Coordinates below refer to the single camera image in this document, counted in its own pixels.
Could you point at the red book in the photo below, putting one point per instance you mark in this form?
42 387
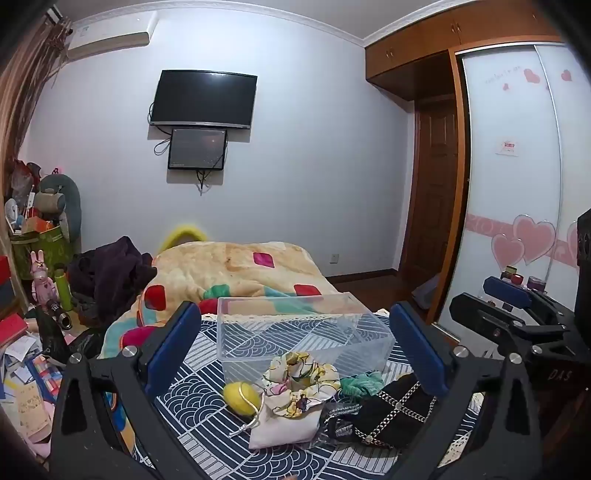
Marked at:
11 328

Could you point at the green bottle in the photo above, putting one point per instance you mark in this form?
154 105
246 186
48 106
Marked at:
63 290

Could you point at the white bag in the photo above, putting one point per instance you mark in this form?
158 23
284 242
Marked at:
427 293

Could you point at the small black wall monitor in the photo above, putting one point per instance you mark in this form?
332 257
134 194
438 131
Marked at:
197 148

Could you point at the brown curtain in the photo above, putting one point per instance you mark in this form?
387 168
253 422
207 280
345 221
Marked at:
23 87

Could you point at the red jar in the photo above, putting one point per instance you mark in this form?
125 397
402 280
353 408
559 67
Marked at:
518 279

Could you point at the black binoculars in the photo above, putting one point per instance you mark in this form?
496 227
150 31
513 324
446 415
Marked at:
59 314

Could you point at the purple jar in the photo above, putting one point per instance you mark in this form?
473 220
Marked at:
537 284

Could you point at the colourful patchwork blanket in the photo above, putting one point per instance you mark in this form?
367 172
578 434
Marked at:
217 272

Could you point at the green storage bin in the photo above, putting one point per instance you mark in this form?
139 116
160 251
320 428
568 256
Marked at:
44 251

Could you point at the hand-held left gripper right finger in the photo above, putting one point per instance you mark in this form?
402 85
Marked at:
419 353

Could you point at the grey plush toy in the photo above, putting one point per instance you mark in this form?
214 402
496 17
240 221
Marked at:
57 203

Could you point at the brown wooden door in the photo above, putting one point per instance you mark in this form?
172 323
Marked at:
431 194

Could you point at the small white fan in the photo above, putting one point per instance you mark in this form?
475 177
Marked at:
14 214

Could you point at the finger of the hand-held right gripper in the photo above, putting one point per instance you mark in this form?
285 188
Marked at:
505 292
489 323

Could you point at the green scrunchie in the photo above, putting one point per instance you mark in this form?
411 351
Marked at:
362 384

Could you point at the white red paper sticker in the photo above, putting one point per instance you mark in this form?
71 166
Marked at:
508 147

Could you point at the wall socket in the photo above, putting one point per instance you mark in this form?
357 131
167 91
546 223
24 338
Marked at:
334 258

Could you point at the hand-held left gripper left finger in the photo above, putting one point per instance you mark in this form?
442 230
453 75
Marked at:
173 353

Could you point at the yellow fluffy cushion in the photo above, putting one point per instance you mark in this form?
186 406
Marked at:
182 233

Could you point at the pile of papers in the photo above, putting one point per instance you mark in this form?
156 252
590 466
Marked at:
27 392

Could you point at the pink bunny figure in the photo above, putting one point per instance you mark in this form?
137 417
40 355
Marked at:
42 284

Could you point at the wooden wardrobe with heart doors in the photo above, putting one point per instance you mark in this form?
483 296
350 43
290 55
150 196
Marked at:
503 184

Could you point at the navy patterned bed cover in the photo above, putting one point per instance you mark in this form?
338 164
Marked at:
207 434

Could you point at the white air conditioner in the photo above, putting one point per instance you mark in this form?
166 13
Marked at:
108 37

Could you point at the red plastic bag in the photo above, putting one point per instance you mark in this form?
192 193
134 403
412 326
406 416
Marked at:
23 182

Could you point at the dark purple clothes pile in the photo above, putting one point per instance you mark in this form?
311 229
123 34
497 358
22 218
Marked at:
111 272

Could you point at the black wall television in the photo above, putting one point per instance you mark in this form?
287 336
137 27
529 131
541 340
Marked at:
203 98

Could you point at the clear plastic storage box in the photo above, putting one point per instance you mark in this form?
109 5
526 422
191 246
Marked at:
304 337

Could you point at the grey black lace ribbon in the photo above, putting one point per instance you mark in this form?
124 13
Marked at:
339 422

